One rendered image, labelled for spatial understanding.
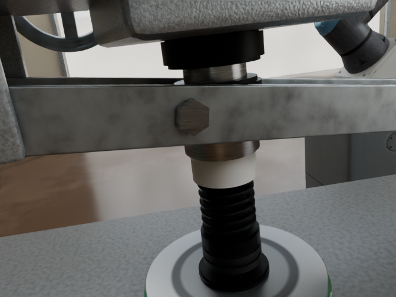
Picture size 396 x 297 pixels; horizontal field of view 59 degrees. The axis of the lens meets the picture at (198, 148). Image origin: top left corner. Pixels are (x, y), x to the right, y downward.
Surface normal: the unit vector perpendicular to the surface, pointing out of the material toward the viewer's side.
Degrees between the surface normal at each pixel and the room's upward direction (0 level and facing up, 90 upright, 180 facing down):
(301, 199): 0
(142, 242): 0
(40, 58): 90
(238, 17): 113
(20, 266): 0
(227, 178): 90
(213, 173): 90
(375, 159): 90
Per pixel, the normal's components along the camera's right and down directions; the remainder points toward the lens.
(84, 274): -0.11, -0.95
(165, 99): 0.36, 0.24
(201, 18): 0.37, 0.59
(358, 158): 0.15, 0.28
